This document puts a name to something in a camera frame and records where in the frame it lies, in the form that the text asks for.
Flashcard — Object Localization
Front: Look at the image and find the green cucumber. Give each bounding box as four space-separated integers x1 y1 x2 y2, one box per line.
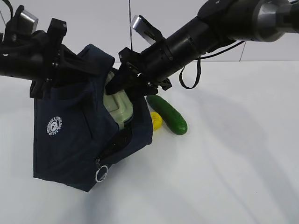
146 95 188 135

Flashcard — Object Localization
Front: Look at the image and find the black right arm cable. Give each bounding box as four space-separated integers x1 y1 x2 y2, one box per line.
179 39 246 89

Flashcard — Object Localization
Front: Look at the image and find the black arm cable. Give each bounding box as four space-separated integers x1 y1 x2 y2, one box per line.
179 39 246 89
0 0 14 26

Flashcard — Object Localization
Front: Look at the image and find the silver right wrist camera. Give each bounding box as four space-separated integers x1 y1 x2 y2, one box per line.
130 15 164 45

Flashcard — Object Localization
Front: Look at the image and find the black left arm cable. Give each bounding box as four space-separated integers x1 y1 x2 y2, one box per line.
0 0 14 26

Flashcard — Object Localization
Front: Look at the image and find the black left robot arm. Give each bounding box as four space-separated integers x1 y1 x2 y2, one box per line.
0 19 99 99

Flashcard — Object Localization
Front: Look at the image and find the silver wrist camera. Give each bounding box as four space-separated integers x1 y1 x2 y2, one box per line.
130 15 164 45
14 5 38 35

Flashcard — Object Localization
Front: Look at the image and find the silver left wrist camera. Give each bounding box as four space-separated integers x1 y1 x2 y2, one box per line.
14 5 38 35

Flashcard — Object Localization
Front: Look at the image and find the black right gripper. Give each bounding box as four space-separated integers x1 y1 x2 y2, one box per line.
106 39 172 105

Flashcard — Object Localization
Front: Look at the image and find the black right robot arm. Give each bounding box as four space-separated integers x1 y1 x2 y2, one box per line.
106 0 299 96

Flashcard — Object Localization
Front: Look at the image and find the yellow toy pepper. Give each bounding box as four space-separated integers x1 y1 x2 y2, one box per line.
150 112 163 131

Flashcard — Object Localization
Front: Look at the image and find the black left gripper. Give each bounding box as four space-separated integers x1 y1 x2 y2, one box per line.
29 20 98 98

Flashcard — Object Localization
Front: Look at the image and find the navy blue lunch bag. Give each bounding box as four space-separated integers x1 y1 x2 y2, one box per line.
33 44 153 192

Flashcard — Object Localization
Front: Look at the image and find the glass container green lid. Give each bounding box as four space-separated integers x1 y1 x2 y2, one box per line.
102 71 134 130

